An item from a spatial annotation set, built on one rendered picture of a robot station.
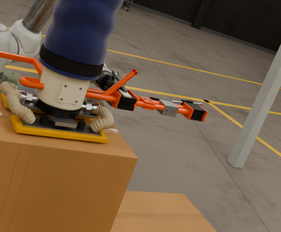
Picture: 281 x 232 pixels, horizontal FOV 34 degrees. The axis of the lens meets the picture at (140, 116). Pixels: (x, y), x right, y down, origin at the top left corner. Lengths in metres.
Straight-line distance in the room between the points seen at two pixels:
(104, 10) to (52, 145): 0.47
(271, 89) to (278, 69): 0.20
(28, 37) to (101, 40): 0.86
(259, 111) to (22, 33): 2.83
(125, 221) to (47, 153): 0.64
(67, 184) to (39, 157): 0.16
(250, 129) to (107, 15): 3.29
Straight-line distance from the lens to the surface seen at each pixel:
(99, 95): 1.70
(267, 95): 4.58
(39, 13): 2.33
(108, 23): 1.54
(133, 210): 2.16
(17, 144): 1.51
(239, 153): 4.73
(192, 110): 1.91
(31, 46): 2.39
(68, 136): 1.60
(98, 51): 1.56
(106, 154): 1.61
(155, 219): 2.16
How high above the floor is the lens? 1.60
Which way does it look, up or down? 18 degrees down
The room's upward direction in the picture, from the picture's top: 21 degrees clockwise
